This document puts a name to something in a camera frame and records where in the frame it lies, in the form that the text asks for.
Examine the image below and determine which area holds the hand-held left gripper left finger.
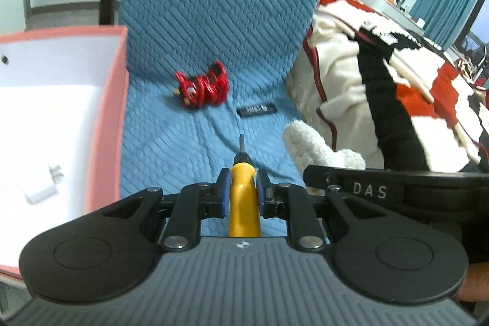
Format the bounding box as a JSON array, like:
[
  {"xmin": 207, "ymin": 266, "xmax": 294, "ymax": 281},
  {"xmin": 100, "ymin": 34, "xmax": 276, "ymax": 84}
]
[{"xmin": 102, "ymin": 168, "xmax": 232, "ymax": 252}]

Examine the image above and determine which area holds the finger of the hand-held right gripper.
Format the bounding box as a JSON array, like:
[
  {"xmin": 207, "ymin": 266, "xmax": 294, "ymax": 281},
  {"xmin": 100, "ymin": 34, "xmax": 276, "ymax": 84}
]
[{"xmin": 303, "ymin": 164, "xmax": 347, "ymax": 196}]

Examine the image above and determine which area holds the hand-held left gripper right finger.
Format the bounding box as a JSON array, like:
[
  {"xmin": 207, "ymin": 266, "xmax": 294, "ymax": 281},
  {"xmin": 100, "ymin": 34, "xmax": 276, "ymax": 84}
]
[{"xmin": 256, "ymin": 168, "xmax": 383, "ymax": 252}]

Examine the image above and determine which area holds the yellow screwdriver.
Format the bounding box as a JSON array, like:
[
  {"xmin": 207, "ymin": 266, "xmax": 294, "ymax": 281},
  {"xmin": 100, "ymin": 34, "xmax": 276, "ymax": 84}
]
[{"xmin": 228, "ymin": 134, "xmax": 263, "ymax": 238}]

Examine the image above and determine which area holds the white plush toy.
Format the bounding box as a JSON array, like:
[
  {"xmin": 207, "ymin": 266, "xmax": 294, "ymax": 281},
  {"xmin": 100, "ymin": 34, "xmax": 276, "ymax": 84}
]
[{"xmin": 282, "ymin": 120, "xmax": 366, "ymax": 197}]

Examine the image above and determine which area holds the pink cardboard box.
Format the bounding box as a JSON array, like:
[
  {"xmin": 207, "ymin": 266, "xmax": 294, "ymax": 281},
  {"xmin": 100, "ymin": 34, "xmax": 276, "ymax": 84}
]
[{"xmin": 0, "ymin": 24, "xmax": 131, "ymax": 285}]

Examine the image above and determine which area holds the plain white charger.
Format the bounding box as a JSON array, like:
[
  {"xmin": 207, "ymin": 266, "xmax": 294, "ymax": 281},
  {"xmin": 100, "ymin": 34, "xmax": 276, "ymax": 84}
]
[{"xmin": 22, "ymin": 165, "xmax": 66, "ymax": 205}]

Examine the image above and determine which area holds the person's right hand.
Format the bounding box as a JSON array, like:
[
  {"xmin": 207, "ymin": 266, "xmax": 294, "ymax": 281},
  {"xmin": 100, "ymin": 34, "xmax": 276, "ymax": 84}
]
[{"xmin": 454, "ymin": 260, "xmax": 489, "ymax": 302}]

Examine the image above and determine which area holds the black flat stick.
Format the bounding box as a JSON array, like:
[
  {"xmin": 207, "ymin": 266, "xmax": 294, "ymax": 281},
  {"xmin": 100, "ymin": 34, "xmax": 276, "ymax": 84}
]
[{"xmin": 236, "ymin": 102, "xmax": 277, "ymax": 118}]

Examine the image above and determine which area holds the red toy figure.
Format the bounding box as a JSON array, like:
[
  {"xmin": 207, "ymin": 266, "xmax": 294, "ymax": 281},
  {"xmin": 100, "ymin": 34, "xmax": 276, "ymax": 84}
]
[{"xmin": 173, "ymin": 60, "xmax": 231, "ymax": 111}]

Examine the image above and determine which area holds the red white black striped blanket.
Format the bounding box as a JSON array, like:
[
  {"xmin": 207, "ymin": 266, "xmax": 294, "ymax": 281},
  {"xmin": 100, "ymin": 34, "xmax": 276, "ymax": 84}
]
[{"xmin": 286, "ymin": 0, "xmax": 489, "ymax": 174}]

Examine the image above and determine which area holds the white dresser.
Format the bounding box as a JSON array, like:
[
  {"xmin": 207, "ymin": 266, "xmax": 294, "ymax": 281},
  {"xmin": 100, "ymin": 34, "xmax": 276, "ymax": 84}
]
[{"xmin": 353, "ymin": 0, "xmax": 463, "ymax": 53}]

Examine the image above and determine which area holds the blue quilted bed cover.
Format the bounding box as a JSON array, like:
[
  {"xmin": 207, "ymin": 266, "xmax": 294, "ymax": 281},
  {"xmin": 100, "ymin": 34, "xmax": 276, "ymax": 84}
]
[{"xmin": 99, "ymin": 0, "xmax": 362, "ymax": 239}]

